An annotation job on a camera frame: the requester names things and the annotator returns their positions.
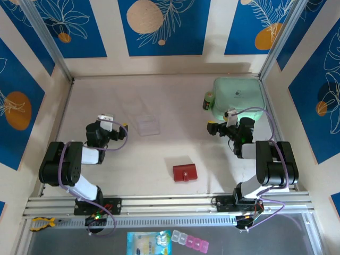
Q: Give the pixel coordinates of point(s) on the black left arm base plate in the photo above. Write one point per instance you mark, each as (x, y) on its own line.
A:
(114, 205)

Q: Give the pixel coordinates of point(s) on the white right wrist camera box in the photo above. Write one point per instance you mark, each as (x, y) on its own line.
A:
(231, 119)

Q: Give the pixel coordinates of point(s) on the red leather card holder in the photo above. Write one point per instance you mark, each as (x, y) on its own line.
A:
(183, 170)

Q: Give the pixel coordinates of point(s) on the white and pink pill organizer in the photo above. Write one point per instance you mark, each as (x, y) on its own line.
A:
(190, 240)

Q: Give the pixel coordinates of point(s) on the aluminium frame post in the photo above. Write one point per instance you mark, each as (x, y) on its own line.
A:
(281, 37)
(47, 45)

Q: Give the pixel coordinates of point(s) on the aluminium table edge rail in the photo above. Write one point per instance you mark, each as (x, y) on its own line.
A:
(65, 106)
(273, 117)

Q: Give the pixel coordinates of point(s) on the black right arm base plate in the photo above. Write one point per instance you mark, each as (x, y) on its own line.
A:
(224, 204)

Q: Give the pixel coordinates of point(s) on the small green bottle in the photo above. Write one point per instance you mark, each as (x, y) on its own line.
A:
(208, 102)

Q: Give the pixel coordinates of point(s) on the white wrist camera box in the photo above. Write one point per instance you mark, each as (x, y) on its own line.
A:
(106, 122)
(231, 119)

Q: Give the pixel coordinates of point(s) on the mint green zip pouch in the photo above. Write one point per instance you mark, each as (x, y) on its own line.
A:
(239, 93)

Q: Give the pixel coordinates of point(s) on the aluminium mounting rail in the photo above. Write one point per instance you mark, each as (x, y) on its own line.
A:
(164, 203)

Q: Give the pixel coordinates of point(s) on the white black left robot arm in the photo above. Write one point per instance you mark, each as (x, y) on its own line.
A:
(61, 164)

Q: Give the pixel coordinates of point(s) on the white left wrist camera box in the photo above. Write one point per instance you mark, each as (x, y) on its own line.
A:
(106, 122)

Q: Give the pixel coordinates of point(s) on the blue plastic packet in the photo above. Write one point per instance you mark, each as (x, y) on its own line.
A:
(143, 244)

